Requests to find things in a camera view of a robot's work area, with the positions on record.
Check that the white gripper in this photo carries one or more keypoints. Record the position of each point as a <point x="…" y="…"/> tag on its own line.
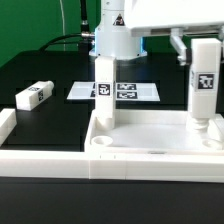
<point x="174" y="17"/>

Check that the white desk top tray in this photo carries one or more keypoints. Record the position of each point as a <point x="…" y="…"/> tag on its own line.
<point x="156" y="132"/>

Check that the printed marker sheet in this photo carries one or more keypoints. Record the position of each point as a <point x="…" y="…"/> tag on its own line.
<point x="146" y="92"/>

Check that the black connector post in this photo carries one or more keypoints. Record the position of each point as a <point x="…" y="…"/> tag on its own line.
<point x="84" y="27"/>

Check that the white U-shaped fence frame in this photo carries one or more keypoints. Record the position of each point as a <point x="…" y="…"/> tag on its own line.
<point x="124" y="166"/>

